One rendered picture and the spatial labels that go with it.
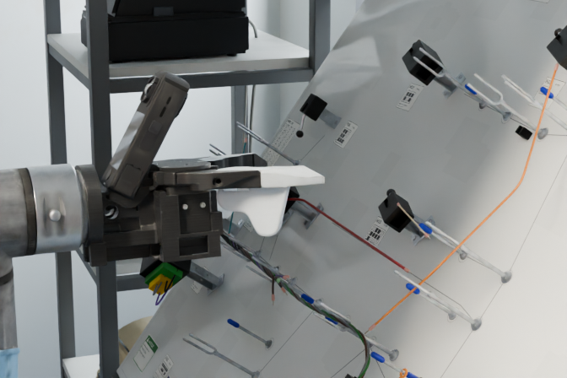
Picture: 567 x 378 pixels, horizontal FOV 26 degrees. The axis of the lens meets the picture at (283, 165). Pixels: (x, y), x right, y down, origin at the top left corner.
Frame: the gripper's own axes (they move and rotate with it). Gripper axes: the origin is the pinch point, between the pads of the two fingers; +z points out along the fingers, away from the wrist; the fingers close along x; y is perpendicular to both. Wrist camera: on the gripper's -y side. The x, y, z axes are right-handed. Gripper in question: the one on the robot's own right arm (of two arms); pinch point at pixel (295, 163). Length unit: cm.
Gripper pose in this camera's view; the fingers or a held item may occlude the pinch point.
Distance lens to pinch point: 112.3
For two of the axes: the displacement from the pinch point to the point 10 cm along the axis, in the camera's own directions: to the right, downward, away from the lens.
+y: 0.5, 9.9, 1.2
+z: 9.4, -0.8, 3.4
